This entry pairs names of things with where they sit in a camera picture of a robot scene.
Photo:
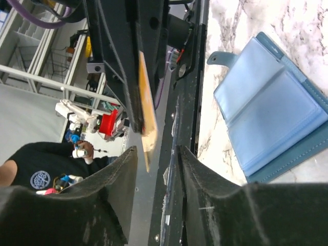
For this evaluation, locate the person in black shirt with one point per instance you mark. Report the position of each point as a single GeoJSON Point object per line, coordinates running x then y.
{"type": "Point", "coordinates": [36, 166]}

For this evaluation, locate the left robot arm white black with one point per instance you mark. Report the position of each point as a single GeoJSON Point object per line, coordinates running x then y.
{"type": "Point", "coordinates": [129, 38]}

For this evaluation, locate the grey metal shelving unit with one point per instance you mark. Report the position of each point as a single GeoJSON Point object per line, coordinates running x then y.
{"type": "Point", "coordinates": [51, 62]}

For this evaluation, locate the blue leather card holder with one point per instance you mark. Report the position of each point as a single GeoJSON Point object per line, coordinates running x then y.
{"type": "Point", "coordinates": [275, 116]}

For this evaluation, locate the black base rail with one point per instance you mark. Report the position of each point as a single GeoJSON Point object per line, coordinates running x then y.
{"type": "Point", "coordinates": [181, 127]}

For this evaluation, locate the red white teleoperation device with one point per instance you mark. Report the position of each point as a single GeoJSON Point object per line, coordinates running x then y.
{"type": "Point", "coordinates": [109, 125]}

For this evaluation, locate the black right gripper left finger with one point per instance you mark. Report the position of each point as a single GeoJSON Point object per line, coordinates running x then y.
{"type": "Point", "coordinates": [95, 211]}

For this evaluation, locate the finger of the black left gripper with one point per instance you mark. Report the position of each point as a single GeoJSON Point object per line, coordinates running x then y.
{"type": "Point", "coordinates": [151, 38]}
{"type": "Point", "coordinates": [114, 44]}

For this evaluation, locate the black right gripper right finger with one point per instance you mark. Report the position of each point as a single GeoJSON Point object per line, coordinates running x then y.
{"type": "Point", "coordinates": [219, 212]}

